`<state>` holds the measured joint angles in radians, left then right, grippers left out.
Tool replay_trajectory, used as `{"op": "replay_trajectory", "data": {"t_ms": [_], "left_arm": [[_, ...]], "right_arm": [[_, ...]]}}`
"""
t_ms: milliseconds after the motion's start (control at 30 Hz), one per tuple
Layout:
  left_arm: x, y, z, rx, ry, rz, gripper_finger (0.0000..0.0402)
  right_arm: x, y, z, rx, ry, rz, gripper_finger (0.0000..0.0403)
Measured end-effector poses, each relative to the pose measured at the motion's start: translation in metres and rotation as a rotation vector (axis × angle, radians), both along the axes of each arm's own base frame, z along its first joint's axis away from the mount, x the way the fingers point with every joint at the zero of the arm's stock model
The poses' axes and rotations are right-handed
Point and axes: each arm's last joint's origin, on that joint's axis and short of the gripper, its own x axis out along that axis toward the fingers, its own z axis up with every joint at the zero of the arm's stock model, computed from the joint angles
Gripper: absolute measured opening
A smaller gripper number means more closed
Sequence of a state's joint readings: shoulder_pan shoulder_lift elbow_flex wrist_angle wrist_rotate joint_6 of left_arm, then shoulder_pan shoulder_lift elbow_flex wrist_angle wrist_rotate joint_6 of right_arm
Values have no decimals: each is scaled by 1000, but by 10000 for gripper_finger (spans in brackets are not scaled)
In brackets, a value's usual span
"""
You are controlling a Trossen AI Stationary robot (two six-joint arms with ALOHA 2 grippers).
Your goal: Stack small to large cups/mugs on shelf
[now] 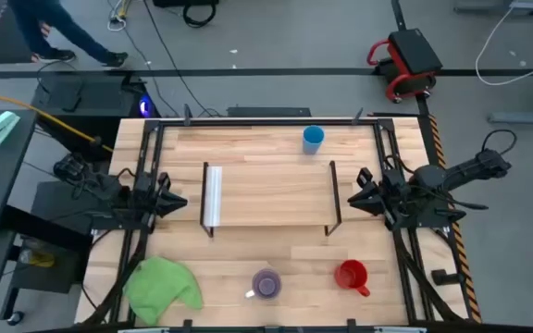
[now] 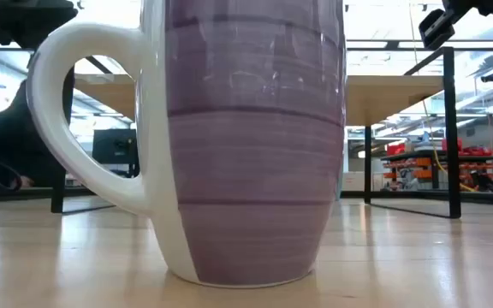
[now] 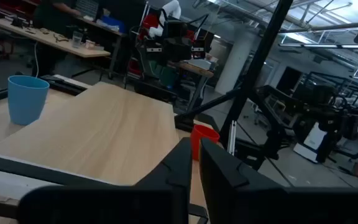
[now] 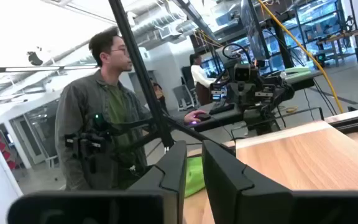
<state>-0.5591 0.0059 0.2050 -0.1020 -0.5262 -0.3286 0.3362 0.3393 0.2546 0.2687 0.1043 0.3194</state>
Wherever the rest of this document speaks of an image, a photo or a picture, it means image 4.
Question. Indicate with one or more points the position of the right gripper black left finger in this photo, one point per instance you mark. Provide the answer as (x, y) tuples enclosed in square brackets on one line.
[(154, 202)]

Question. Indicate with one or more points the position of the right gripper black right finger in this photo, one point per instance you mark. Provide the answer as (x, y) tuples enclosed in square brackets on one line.
[(244, 199)]

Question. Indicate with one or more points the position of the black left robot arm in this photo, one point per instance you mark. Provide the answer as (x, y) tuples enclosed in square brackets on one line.
[(259, 119)]

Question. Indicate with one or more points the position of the black keyboard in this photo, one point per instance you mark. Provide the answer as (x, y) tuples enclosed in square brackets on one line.
[(221, 109)]

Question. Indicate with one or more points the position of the black desk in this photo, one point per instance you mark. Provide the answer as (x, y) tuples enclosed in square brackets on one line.
[(222, 119)]

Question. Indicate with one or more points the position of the lime green cup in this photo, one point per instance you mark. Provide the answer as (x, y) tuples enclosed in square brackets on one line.
[(194, 177)]

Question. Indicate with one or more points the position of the black computer mouse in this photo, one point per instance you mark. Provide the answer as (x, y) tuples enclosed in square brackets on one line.
[(202, 117)]

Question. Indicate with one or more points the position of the person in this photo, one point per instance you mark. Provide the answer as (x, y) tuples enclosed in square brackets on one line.
[(82, 102), (159, 93), (199, 76)]

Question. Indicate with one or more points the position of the grey office chair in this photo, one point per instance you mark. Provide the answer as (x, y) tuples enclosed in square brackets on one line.
[(183, 97)]

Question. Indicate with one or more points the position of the background workbench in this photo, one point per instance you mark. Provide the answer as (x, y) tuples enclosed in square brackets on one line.
[(340, 37)]

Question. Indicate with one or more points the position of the black ceiling fixture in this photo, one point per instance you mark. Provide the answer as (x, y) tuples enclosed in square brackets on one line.
[(34, 58)]

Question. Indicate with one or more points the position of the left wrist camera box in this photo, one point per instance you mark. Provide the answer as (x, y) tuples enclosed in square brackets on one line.
[(242, 73)]

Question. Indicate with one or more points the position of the black rig frame brace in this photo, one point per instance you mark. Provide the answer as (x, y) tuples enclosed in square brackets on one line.
[(197, 134)]

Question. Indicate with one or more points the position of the black rig frame strut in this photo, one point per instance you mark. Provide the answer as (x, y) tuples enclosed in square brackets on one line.
[(135, 62)]

